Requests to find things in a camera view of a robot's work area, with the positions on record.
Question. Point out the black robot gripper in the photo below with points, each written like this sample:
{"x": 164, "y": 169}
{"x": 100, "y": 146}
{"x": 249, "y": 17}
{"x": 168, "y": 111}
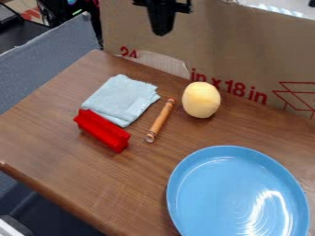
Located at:
{"x": 164, "y": 5}

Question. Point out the light blue cloth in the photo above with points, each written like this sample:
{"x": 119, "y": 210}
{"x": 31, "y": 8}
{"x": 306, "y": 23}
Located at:
{"x": 121, "y": 99}

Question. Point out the red plastic block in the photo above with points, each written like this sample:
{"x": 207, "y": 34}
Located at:
{"x": 103, "y": 130}

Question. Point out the black equipment in background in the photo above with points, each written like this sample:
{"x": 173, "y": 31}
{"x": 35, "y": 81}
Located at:
{"x": 57, "y": 11}

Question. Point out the yellow potato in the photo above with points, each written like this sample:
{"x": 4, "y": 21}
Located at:
{"x": 200, "y": 100}

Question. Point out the orange crayon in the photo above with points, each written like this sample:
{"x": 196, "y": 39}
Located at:
{"x": 159, "y": 121}

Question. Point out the grey fabric panel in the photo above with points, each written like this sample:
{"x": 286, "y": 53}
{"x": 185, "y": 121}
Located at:
{"x": 31, "y": 64}

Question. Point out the blue round plate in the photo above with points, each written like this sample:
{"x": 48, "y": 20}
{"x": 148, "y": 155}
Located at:
{"x": 231, "y": 191}

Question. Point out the brown cardboard box wall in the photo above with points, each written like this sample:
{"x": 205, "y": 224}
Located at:
{"x": 253, "y": 53}

